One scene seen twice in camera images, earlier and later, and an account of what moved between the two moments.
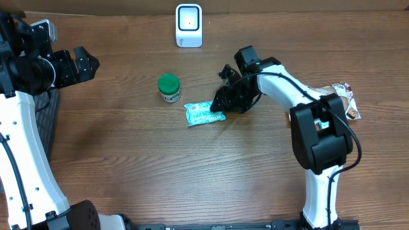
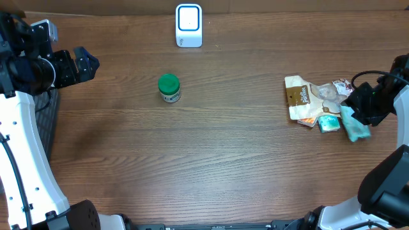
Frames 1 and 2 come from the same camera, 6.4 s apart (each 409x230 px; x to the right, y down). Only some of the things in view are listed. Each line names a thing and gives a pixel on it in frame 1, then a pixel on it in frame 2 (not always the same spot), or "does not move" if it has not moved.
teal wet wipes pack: (200, 113) -> (354, 129)
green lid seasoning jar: (169, 85) does not move
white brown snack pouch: (303, 94) does not move
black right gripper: (225, 95) -> (356, 101)
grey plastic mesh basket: (46, 105) does not move
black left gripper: (73, 75) does not move
